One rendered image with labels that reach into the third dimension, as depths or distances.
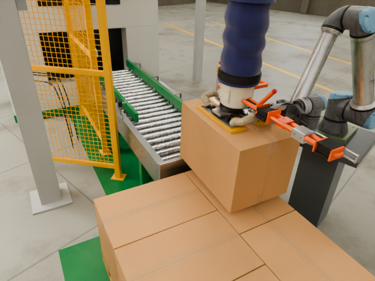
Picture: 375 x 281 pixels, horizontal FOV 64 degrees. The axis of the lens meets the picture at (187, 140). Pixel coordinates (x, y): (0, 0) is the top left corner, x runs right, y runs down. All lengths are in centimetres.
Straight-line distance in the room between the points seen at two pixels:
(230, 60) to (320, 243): 102
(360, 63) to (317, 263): 105
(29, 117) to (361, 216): 266
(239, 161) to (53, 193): 170
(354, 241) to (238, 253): 128
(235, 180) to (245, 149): 18
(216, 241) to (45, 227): 143
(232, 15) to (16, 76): 142
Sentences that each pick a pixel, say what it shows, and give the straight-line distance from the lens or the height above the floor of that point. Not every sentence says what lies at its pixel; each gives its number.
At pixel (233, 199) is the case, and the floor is 70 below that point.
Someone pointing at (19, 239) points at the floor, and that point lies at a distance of 256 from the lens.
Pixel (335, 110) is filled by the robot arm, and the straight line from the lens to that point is 217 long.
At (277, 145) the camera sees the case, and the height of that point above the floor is 97.
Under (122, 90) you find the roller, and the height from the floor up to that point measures 53.
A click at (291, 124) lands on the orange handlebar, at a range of 143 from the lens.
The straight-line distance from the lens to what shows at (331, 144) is 130.
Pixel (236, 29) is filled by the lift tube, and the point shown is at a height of 148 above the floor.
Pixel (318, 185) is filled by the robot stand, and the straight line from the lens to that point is 237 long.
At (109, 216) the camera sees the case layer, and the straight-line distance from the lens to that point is 173.
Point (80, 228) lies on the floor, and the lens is 248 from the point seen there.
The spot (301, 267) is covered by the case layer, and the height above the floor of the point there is 54.
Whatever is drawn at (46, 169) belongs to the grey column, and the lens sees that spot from 256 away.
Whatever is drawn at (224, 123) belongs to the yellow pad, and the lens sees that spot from 158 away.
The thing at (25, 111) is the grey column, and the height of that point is 84.
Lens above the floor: 173
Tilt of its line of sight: 30 degrees down
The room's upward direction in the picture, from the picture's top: 2 degrees clockwise
